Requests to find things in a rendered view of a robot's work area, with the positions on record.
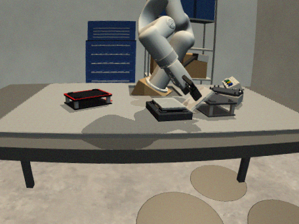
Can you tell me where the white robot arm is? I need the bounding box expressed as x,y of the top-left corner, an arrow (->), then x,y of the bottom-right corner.
138,0 -> 195,93

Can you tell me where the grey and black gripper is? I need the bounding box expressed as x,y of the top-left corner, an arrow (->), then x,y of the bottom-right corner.
160,55 -> 202,101

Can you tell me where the beige button panel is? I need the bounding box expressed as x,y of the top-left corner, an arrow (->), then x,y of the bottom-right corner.
222,77 -> 244,91

